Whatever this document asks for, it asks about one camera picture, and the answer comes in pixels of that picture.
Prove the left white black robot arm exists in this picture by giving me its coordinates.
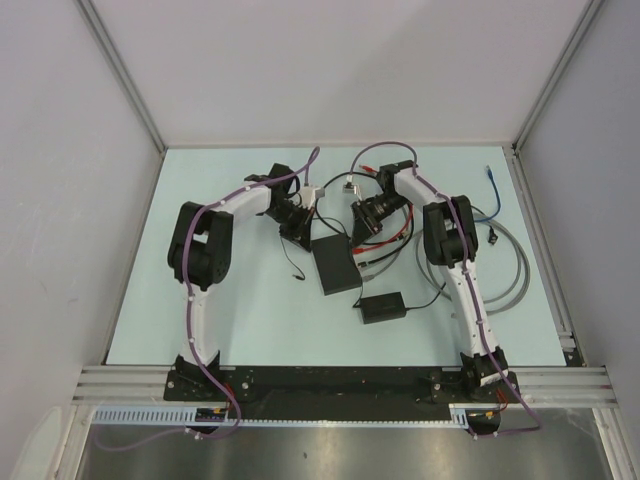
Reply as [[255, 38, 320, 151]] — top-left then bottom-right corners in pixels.
[[167, 163, 324, 400]]

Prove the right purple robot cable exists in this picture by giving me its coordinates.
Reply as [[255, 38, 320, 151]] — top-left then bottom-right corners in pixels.
[[349, 141, 544, 441]]

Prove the blue ethernet cable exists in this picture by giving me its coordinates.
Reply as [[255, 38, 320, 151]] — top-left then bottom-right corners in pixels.
[[472, 165, 504, 224]]

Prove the thin black power cord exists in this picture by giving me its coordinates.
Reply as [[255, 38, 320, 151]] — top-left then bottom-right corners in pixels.
[[280, 234, 451, 314]]

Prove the black power adapter brick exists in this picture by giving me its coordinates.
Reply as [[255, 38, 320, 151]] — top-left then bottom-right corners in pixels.
[[353, 292, 407, 325]]

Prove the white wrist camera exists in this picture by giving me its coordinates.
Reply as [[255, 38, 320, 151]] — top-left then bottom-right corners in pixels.
[[342, 174, 362, 200], [292, 185, 325, 210]]

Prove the grey ethernet cable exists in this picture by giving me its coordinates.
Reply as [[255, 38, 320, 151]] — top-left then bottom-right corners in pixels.
[[360, 217, 531, 319]]

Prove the black ethernet cable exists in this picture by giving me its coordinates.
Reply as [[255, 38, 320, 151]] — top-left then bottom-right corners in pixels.
[[315, 172, 416, 269]]

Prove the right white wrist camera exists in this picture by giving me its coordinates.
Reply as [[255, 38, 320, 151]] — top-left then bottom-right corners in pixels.
[[342, 174, 362, 200]]

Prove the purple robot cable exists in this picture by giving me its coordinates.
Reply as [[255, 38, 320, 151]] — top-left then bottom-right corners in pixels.
[[92, 145, 321, 451], [349, 141, 544, 441]]

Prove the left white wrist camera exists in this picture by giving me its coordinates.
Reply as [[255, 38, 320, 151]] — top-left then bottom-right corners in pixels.
[[292, 185, 325, 210]]

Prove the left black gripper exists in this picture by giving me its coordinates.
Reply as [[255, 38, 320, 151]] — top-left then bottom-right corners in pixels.
[[264, 201, 315, 252]]

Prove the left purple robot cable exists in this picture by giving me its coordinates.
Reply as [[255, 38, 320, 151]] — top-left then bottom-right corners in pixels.
[[92, 145, 321, 451]]

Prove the aluminium frame rail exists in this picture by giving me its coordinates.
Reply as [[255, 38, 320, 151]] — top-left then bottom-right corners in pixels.
[[72, 366, 618, 409]]

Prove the black network switch box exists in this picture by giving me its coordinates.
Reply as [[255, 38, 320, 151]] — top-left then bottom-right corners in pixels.
[[311, 233, 362, 296]]

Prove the red ethernet cable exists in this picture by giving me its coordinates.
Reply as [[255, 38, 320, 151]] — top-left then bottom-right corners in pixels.
[[352, 164, 416, 255]]

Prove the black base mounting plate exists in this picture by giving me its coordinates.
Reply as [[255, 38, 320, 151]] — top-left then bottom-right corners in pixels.
[[163, 364, 521, 421]]

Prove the white slotted cable duct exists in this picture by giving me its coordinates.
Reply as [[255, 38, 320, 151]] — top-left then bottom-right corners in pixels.
[[93, 406, 469, 429]]

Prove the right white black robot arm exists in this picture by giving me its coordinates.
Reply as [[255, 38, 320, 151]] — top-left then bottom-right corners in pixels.
[[351, 161, 508, 401]]

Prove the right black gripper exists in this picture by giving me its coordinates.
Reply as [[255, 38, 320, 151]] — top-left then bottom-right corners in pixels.
[[349, 193, 409, 250]]

